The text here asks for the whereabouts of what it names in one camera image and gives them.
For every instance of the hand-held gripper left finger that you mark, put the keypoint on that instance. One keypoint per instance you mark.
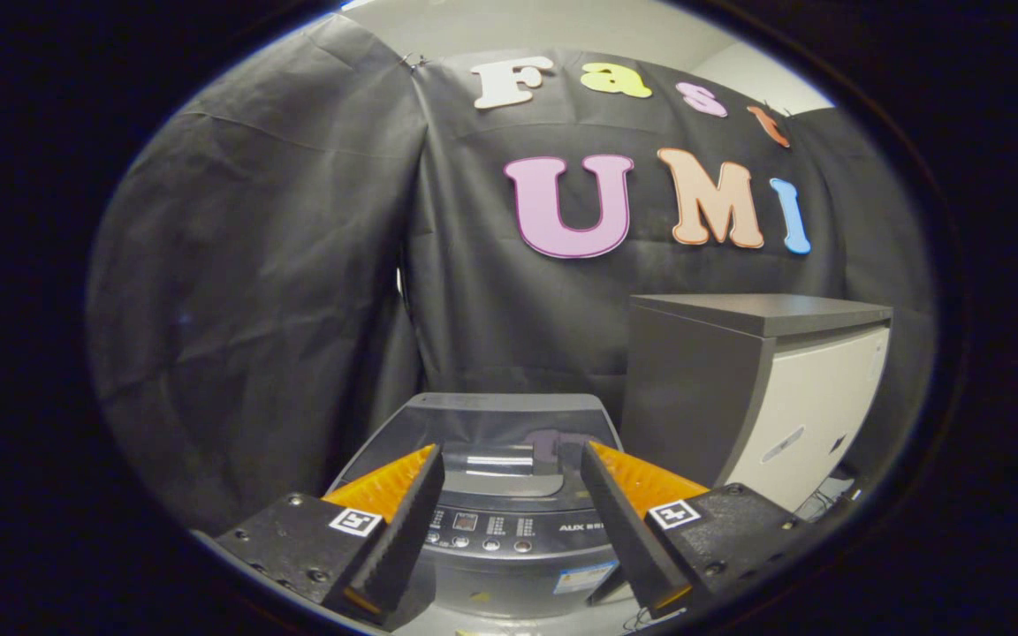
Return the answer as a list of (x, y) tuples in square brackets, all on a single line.
[(407, 530)]

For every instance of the black backdrop cloth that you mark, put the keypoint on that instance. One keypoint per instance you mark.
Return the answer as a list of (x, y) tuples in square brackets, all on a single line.
[(253, 309)]

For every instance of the grey washing machine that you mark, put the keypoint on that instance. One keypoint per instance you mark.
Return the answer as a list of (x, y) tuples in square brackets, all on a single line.
[(518, 574)]

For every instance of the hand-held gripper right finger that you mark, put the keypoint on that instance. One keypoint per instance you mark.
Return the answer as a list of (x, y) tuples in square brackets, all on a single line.
[(622, 530)]

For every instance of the grey and cream cabinet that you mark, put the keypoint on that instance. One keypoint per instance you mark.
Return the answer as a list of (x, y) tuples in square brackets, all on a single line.
[(695, 397)]

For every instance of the dark washing machine lid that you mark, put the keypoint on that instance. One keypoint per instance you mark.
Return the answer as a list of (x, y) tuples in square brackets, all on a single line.
[(491, 424)]

